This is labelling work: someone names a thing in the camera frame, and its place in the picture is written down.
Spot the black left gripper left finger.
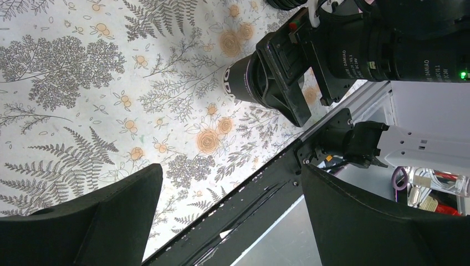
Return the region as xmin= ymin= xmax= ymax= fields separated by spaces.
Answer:
xmin=1 ymin=163 xmax=163 ymax=265

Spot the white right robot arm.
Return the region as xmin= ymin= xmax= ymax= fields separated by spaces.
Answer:
xmin=245 ymin=1 xmax=469 ymax=174

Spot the floral patterned table mat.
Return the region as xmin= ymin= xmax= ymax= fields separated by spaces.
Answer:
xmin=0 ymin=0 xmax=368 ymax=262

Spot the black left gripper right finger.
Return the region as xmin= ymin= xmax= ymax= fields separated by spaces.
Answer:
xmin=301 ymin=165 xmax=469 ymax=265

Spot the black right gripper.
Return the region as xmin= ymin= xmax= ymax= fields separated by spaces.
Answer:
xmin=256 ymin=10 xmax=374 ymax=127

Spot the black paper coffee cup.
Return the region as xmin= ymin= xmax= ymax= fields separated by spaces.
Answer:
xmin=223 ymin=53 xmax=266 ymax=104

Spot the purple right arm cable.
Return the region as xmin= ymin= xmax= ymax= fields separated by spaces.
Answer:
xmin=391 ymin=166 xmax=409 ymax=192

